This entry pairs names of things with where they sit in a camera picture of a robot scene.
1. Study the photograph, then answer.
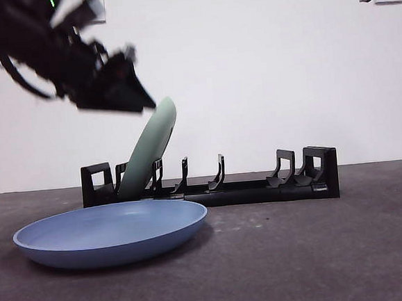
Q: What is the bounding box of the blue round plate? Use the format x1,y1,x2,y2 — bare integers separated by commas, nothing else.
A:
10,195,213,276

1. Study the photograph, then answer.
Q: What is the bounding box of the green round plate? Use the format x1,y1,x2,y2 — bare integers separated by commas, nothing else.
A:
110,95,184,202

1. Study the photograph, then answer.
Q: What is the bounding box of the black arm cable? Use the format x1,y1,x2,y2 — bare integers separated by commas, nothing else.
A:
0,47,56,104

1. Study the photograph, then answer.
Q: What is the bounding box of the black plastic plate rack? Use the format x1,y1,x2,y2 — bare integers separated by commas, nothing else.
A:
80,143,341,218

